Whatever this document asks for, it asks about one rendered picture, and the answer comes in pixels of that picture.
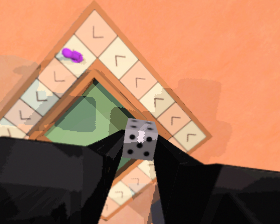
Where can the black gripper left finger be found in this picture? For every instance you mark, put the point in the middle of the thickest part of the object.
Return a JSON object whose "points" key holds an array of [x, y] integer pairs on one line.
{"points": [[86, 172]]}

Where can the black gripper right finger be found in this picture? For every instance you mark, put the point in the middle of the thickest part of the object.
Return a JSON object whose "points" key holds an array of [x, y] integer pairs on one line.
{"points": [[190, 191]]}

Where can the white die with black pips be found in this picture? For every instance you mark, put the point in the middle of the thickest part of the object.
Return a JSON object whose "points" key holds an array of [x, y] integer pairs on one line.
{"points": [[140, 139]]}

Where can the board game track of cream squares with arrows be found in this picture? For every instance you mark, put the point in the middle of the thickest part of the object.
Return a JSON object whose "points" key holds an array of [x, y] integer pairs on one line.
{"points": [[119, 86]]}

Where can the purple pawn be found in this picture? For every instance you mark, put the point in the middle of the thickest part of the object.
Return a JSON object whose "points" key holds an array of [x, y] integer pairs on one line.
{"points": [[74, 56]]}

